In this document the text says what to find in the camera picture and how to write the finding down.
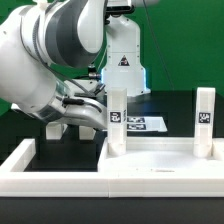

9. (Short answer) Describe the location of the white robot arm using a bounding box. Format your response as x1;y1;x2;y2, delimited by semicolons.
0;0;158;129

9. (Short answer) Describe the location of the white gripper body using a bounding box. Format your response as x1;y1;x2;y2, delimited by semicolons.
62;80;107;129

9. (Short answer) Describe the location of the white desk top tray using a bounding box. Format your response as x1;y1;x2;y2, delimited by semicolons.
98;137;224;173

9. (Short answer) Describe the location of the white U-shaped fence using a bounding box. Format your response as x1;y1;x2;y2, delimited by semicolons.
0;138;224;198

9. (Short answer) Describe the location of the marker tag sheet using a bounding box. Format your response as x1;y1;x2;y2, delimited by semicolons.
127;116;167;132

